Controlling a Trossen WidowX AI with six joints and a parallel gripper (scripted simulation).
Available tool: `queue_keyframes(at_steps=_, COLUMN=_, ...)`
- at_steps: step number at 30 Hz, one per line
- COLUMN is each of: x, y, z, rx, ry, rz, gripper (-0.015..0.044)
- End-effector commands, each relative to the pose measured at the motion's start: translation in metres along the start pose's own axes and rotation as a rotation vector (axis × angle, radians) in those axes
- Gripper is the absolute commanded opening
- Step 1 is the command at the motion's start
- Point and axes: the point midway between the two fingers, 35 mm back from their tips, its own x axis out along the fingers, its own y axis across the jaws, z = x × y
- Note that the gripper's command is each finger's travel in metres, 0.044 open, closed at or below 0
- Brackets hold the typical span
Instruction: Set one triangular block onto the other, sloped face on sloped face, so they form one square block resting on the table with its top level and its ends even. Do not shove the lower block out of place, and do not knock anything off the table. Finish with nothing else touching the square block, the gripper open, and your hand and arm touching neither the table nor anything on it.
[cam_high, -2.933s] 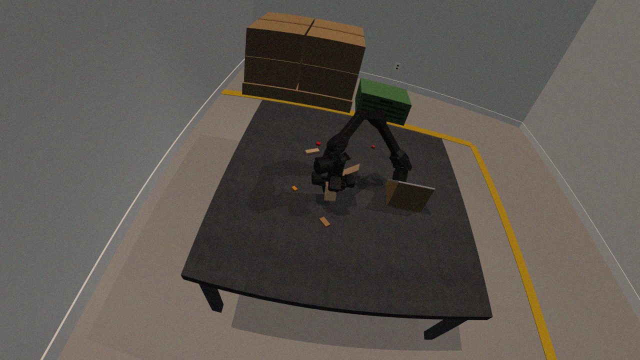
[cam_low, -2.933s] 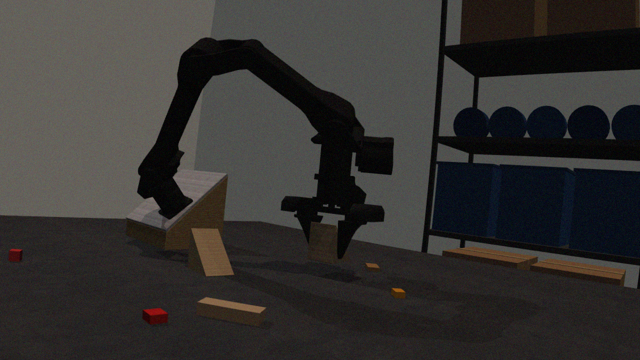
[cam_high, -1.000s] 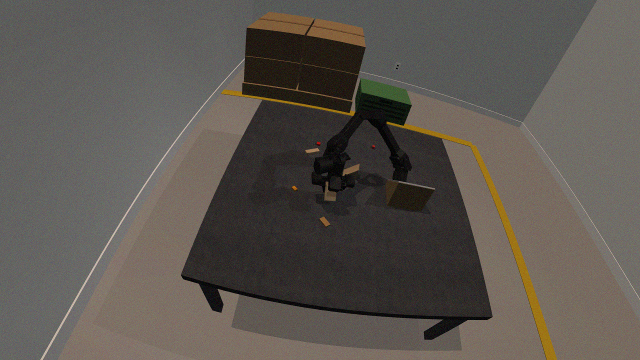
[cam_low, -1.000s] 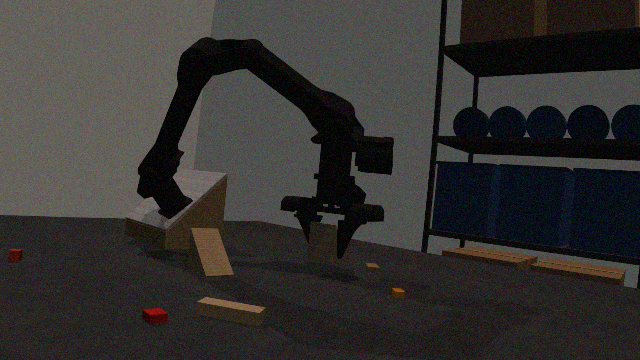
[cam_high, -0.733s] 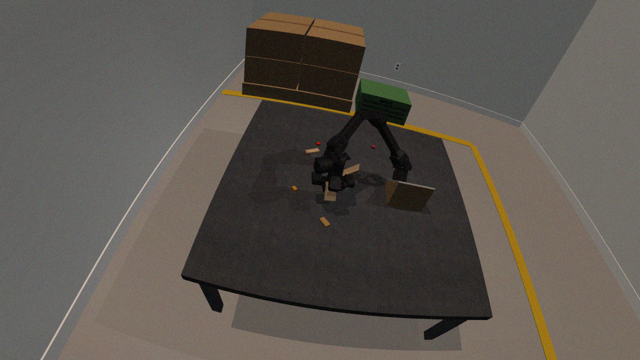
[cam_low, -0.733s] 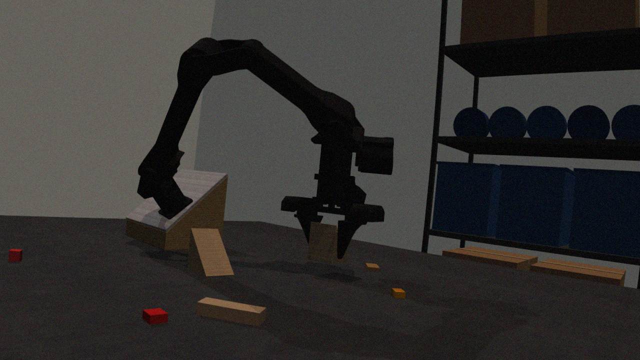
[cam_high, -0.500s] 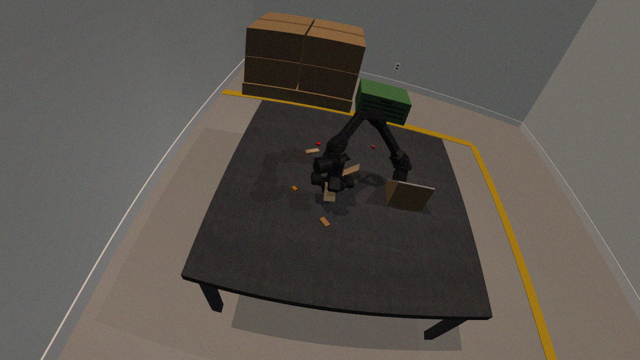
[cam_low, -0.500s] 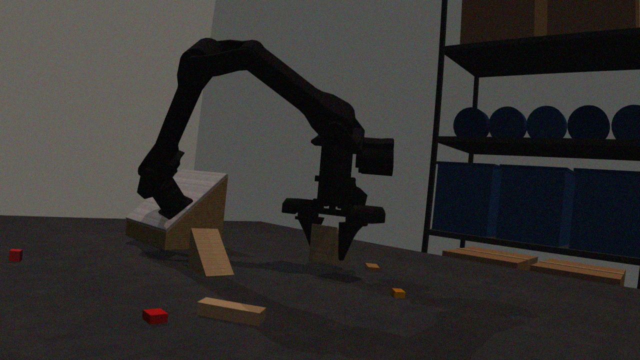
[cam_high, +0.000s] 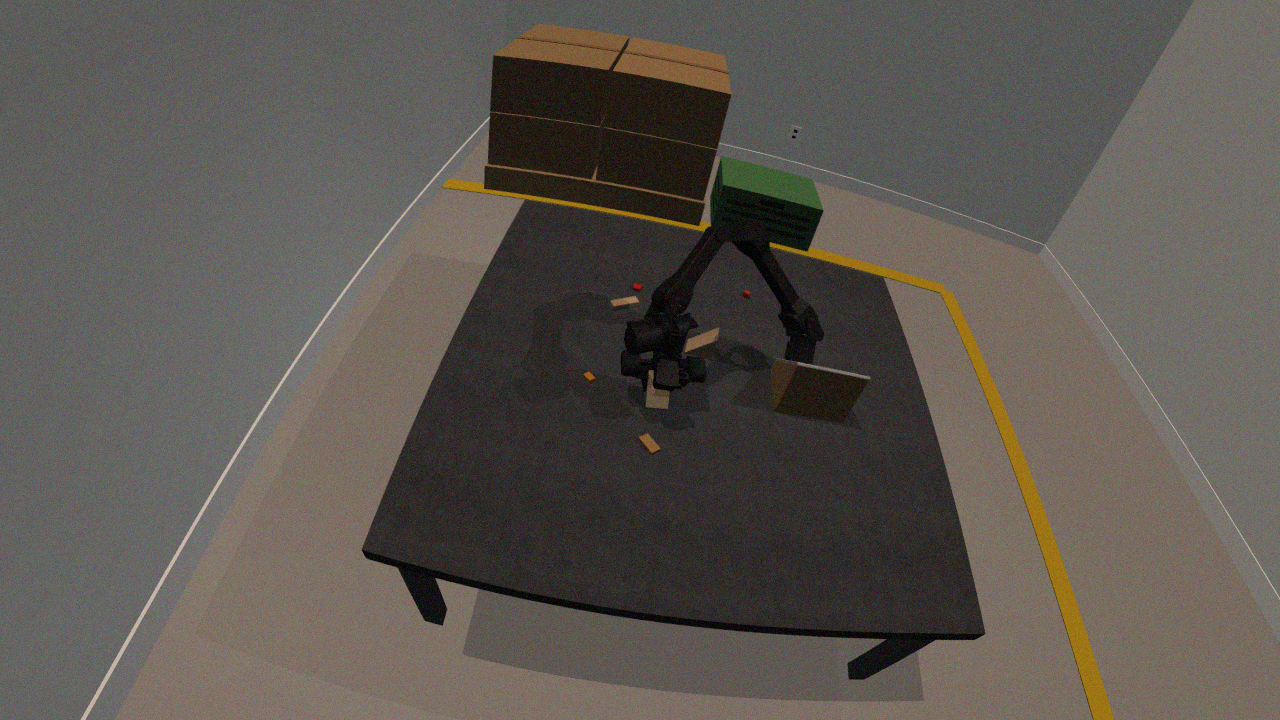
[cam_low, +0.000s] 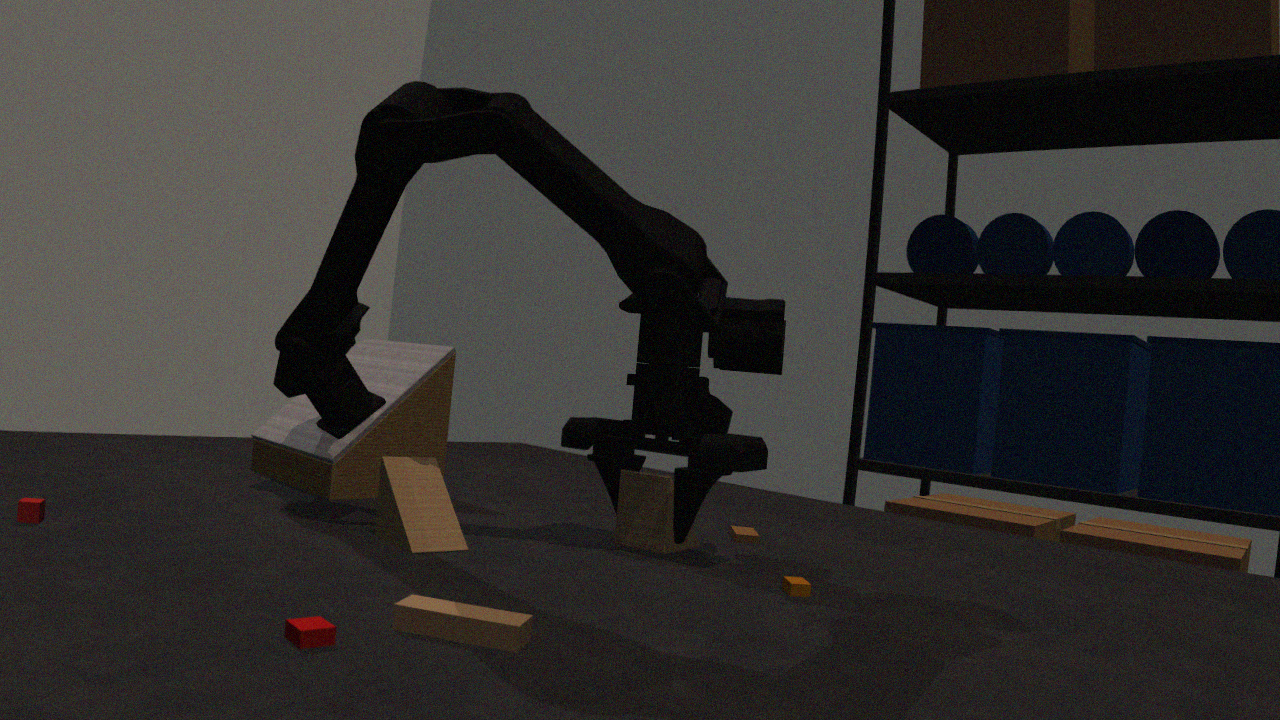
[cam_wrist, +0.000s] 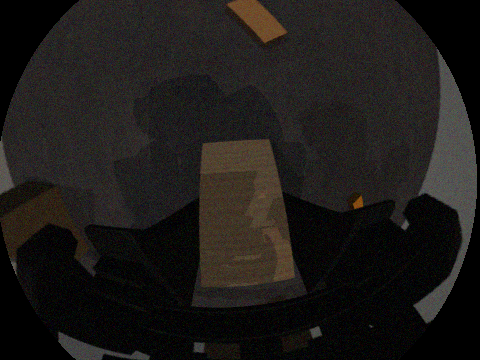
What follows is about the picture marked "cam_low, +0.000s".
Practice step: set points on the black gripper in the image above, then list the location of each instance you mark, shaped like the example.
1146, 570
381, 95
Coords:
664, 405

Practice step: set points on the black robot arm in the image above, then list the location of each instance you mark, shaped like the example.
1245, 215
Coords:
661, 260

